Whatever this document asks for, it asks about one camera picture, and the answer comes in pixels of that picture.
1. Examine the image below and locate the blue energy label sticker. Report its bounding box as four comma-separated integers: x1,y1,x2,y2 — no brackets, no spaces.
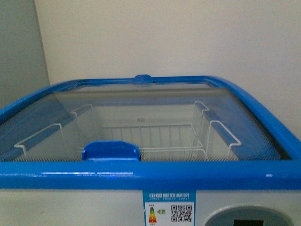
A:
143,190,196,226

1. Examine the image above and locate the sliding glass freezer lid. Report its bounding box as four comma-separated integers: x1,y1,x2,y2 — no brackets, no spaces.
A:
0,84,290,161

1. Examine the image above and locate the round grey control panel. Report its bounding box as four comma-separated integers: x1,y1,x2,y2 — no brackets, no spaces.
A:
205,206,294,226

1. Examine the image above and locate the white blue chest freezer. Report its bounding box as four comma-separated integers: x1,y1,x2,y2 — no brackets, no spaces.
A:
0,76,301,226

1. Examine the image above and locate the white wire freezer basket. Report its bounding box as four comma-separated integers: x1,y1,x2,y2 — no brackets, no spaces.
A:
11,101,243,161

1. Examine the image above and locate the blue rear lid handle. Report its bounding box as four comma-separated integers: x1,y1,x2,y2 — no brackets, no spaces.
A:
133,74,153,84

